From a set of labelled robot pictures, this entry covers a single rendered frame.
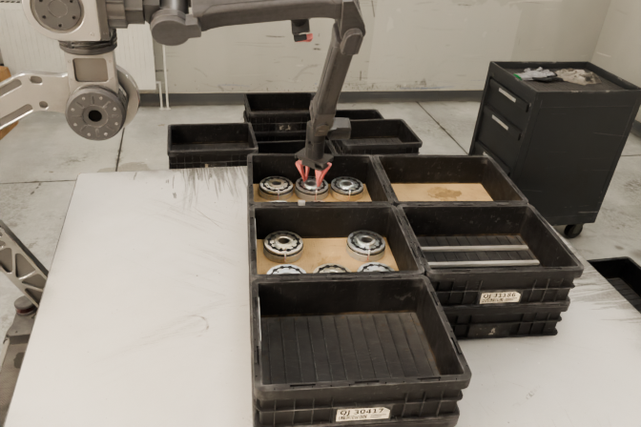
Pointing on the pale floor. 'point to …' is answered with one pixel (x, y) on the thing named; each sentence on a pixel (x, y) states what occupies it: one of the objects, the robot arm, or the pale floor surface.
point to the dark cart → (556, 136)
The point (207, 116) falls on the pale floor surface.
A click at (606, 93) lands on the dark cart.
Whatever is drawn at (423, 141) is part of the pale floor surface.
